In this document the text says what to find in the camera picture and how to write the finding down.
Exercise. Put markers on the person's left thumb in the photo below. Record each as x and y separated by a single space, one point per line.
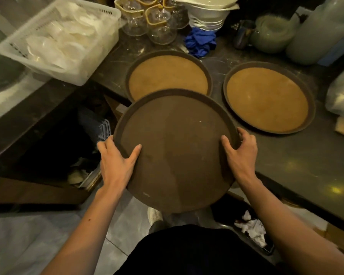
133 156

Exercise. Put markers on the person's left forearm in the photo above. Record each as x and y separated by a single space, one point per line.
85 234

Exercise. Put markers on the pile of white plastic lids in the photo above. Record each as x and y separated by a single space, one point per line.
63 40

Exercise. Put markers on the round tray with tan liner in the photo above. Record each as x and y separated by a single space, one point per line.
268 98
169 75

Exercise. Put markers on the person's black shirt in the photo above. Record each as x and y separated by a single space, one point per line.
194 252

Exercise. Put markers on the clear plastic bag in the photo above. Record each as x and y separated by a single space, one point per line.
342 91

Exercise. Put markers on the stack of white bowls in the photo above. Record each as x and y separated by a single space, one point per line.
209 11

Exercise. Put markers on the person's right thumb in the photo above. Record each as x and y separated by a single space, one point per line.
227 146

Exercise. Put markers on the dark brown round serving tray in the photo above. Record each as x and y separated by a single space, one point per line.
177 151

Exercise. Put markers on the bin with crumpled paper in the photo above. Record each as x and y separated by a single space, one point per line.
246 223

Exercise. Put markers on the small metal pitcher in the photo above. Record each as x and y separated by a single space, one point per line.
243 34

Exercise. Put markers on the person's left hand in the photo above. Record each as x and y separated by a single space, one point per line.
114 166

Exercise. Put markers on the grey plastic crate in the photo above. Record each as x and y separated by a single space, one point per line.
96 127

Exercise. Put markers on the person's right forearm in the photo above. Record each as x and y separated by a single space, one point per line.
292 229

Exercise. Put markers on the stack of clear plastic cups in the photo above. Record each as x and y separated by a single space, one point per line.
318 31

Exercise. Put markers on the person's right hand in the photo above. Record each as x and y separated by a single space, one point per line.
242 157

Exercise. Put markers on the white plastic basket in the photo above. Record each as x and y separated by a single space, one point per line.
20 51

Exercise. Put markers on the blue cloth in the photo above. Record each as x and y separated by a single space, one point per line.
200 42

